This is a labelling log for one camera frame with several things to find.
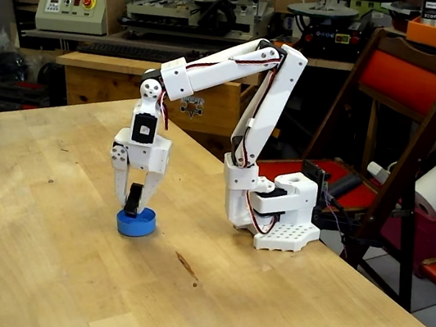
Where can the red and black crate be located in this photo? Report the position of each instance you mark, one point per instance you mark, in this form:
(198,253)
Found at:
(4,96)

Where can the black scroll saw green table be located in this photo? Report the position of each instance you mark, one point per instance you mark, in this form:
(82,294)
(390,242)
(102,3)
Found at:
(329,36)

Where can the wooden folding chair red cushions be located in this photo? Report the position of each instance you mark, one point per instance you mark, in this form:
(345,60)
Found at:
(401,80)

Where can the wooden cabinet with sticker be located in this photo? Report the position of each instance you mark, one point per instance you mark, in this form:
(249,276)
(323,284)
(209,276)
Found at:
(98,82)

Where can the pink plastic bin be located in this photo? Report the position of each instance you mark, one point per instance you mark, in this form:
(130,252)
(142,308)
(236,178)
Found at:
(433,243)

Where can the black toy bird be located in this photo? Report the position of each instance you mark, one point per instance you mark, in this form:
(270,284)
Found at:
(133,200)

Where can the wooden workbench top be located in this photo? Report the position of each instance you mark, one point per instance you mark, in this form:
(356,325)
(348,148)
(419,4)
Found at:
(329,64)

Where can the white power plug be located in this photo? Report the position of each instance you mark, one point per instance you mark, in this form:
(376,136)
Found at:
(376,170)

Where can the black controller board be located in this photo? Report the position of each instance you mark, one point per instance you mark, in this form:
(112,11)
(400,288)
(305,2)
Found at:
(316,173)

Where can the black cylinder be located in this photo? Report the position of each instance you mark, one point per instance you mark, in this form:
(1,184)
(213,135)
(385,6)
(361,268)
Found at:
(345,183)

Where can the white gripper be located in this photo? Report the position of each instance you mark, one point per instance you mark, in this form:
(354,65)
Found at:
(148,157)

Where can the silver can black lid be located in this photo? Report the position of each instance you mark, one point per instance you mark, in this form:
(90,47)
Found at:
(432,13)

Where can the black keyboard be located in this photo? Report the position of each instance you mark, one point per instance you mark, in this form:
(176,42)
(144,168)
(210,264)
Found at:
(128,51)

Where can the blue round box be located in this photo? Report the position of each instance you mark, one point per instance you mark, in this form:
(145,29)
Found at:
(137,228)

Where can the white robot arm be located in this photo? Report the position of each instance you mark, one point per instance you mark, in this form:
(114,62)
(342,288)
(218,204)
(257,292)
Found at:
(303,202)

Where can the black helmet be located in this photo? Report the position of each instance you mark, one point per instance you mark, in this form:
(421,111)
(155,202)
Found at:
(50,72)
(9,66)

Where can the beige control box red button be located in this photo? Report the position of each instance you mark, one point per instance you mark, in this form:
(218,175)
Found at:
(71,18)

